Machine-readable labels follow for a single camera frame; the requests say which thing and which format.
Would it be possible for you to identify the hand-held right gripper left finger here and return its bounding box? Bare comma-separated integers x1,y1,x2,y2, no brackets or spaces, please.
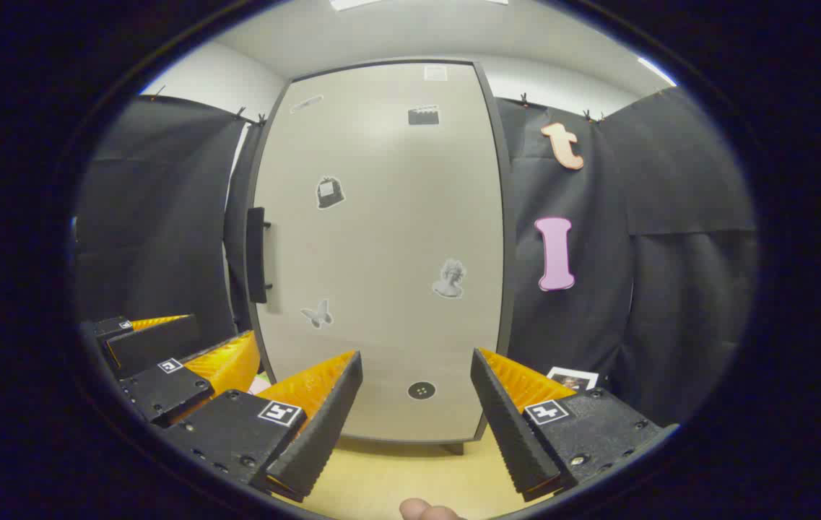
163,351,364,503

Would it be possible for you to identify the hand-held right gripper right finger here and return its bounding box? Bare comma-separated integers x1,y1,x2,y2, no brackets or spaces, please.
470,348,679,503

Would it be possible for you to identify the black door handle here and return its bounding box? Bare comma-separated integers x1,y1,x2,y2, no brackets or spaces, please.
246,207,272,304

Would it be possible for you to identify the grey cabinet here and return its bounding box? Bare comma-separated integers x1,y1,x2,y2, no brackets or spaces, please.
244,58,519,456

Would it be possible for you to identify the beige cabinet door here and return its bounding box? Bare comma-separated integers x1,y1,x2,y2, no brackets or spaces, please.
248,59,516,445

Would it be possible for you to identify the white portrait booklet stack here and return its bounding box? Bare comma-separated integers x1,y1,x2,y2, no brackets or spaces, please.
546,366,600,392

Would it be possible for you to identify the black backdrop cloth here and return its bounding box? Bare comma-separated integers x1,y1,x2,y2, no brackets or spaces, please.
72,85,759,428

